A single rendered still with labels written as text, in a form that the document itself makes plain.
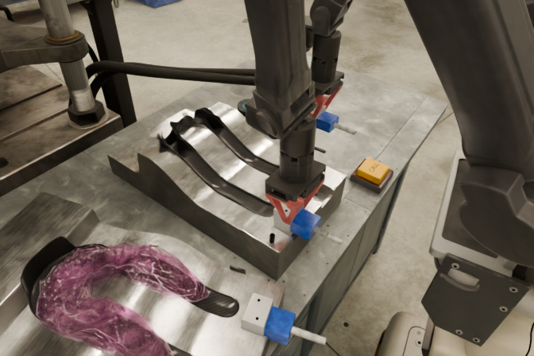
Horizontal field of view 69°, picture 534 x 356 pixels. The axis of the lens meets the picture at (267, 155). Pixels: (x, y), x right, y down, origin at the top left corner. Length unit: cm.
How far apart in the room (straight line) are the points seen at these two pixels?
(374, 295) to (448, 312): 112
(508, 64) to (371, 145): 86
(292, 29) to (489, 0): 22
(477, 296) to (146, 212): 66
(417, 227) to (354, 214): 117
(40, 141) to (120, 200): 37
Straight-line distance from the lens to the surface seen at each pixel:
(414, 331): 141
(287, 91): 50
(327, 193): 85
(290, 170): 63
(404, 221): 208
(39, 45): 115
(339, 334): 166
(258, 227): 75
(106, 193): 99
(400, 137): 119
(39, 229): 81
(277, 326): 67
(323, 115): 95
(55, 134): 126
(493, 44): 28
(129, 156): 98
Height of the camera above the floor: 147
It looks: 40 degrees down
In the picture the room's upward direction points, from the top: 3 degrees clockwise
